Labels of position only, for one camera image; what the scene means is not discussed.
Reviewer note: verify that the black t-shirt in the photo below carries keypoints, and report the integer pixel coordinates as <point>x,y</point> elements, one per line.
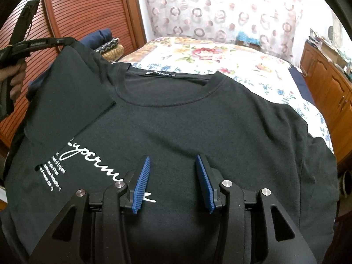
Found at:
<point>178,115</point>

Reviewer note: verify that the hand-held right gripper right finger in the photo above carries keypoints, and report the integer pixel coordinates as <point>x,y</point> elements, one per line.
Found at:
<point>205,187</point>

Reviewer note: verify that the pink floral bedspread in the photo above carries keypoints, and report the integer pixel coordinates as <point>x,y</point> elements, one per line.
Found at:
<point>198,52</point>

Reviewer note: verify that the circle patterned curtain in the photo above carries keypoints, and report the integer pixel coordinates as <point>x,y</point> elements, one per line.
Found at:
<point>220,5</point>

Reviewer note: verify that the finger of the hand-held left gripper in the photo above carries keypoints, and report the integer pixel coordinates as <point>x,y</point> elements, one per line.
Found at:
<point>27,16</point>
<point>44,44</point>

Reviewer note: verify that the wooden cabinet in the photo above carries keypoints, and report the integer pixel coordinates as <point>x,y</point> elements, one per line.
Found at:
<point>324,88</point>

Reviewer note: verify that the blue plastic bag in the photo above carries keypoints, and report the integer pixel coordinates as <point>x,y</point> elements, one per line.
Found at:
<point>247,36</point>

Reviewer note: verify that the patterned folded blanket stack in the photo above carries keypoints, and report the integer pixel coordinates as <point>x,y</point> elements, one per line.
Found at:
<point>115,54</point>

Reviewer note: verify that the navy bed sheet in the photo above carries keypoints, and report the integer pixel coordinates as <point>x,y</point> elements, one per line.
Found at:
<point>299,82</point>

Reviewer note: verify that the pile of papers and clutter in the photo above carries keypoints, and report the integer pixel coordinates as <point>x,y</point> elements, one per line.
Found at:
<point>321,44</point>

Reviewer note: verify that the cardboard box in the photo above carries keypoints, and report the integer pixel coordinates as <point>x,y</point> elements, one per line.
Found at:
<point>249,45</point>

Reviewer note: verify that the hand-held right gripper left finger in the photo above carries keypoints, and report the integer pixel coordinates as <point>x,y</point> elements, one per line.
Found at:
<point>141,184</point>

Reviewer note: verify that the blue floral quilt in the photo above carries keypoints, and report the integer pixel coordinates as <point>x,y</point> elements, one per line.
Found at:
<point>275,88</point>

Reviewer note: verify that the person's left hand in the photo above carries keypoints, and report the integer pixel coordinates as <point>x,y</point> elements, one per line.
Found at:
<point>15,74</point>

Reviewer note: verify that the circle patterned folded blanket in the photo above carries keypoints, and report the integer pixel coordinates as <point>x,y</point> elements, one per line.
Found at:
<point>110,44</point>

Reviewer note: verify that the wooden slatted headboard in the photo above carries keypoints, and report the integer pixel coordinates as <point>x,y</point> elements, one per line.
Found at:
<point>90,11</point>

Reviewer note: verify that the navy folded cloth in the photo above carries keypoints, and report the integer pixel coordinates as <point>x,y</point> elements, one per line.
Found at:
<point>101,38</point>

